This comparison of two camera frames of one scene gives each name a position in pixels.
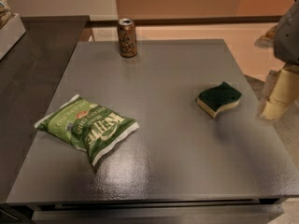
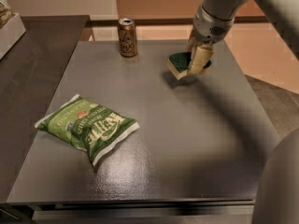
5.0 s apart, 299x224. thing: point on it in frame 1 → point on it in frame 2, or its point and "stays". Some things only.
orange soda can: [127, 38] stays
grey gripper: [288, 36] → [209, 28]
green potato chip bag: [90, 126] stays
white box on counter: [11, 35] stays
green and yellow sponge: [215, 99] → [179, 63]
